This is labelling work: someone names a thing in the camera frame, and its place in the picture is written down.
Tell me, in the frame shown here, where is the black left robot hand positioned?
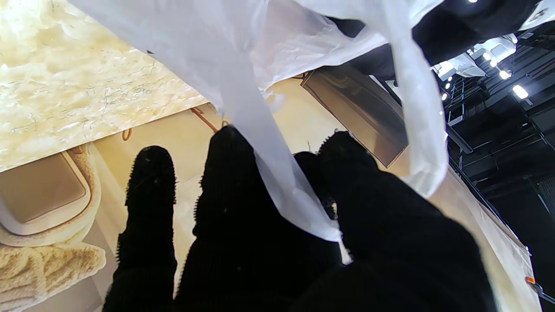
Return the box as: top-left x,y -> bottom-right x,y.
327,0 -> 538,83

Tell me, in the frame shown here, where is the knitted beige cushion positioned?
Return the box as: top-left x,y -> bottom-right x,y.
0,243 -> 107,312

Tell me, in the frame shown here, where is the black backdrop frame pole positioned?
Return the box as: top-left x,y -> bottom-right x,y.
447,126 -> 534,252

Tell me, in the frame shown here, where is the black flat television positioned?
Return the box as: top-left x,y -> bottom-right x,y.
300,64 -> 409,168

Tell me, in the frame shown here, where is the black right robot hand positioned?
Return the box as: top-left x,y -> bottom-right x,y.
103,126 -> 498,312

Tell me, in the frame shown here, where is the white plastic bag orange print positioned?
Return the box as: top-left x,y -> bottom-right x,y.
69,0 -> 448,266

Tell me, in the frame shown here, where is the tan plain cushion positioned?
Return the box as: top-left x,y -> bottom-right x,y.
0,152 -> 87,224

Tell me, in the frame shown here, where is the tripod floor lamp white shade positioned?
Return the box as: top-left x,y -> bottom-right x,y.
190,106 -> 230,133

